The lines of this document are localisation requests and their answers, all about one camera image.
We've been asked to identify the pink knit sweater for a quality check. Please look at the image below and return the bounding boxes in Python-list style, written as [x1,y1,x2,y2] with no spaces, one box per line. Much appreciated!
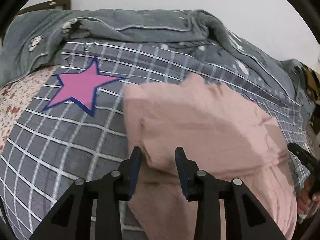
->
[123,74,297,239]

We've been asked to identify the brown clothes pile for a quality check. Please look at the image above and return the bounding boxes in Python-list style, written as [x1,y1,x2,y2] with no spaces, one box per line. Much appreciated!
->
[302,64,319,101]

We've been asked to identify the right hand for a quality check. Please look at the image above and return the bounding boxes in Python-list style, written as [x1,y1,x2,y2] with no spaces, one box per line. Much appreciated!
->
[297,177,319,219]

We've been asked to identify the grey checked star blanket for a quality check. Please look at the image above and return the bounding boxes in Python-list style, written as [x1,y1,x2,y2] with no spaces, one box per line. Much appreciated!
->
[1,42,307,239]

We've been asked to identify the floral bed sheet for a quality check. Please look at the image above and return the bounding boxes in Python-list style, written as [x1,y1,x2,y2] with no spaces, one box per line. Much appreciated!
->
[0,66,58,150]

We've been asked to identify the grey-green fleece blanket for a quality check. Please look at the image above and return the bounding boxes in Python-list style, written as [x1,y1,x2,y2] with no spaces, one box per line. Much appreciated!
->
[1,9,315,118]

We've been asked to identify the dark wooden headboard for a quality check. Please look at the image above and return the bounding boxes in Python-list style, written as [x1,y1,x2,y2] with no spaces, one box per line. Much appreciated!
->
[17,0,72,15]

